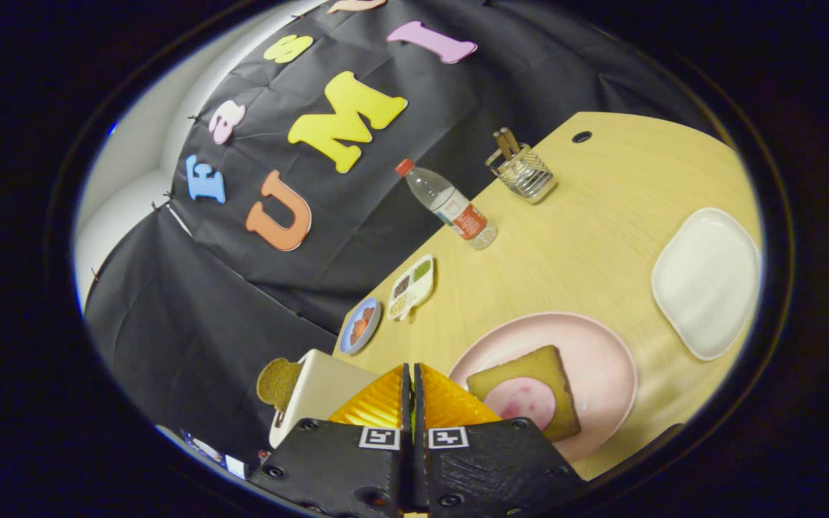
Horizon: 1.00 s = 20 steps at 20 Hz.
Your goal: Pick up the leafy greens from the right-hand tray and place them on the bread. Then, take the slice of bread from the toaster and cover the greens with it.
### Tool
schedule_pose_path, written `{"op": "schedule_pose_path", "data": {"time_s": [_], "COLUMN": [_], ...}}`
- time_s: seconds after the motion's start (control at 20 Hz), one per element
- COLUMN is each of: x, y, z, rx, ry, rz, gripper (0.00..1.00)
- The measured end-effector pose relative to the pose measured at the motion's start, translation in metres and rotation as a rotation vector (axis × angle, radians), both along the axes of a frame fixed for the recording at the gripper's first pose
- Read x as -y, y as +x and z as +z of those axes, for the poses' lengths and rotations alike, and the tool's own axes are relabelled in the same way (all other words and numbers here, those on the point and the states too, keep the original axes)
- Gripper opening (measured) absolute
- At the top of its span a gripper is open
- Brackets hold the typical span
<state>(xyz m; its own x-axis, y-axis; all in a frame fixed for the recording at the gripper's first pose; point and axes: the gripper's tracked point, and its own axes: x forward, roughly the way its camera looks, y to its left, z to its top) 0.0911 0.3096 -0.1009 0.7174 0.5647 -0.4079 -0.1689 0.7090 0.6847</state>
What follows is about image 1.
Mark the bread slice with crust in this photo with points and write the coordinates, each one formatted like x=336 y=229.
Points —
x=537 y=363

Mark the white square plate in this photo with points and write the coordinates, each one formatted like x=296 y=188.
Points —
x=706 y=284

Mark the white divided condiment tray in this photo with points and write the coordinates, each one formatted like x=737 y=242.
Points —
x=411 y=288

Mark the pink round plate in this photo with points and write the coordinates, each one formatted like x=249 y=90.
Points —
x=601 y=367

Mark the blue plate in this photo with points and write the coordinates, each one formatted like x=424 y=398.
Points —
x=350 y=344

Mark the red food pieces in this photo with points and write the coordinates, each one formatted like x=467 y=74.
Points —
x=362 y=325

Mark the clear water bottle red cap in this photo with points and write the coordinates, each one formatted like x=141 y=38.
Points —
x=450 y=205

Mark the brown chopstick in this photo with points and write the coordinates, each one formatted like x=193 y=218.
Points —
x=501 y=144
x=512 y=140

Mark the pink ham slice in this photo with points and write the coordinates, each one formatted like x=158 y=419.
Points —
x=522 y=403

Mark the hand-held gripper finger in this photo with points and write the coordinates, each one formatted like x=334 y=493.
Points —
x=419 y=410
x=406 y=410

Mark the brown bread slice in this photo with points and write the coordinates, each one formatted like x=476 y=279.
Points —
x=278 y=381

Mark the white toaster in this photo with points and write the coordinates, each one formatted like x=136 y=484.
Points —
x=321 y=388

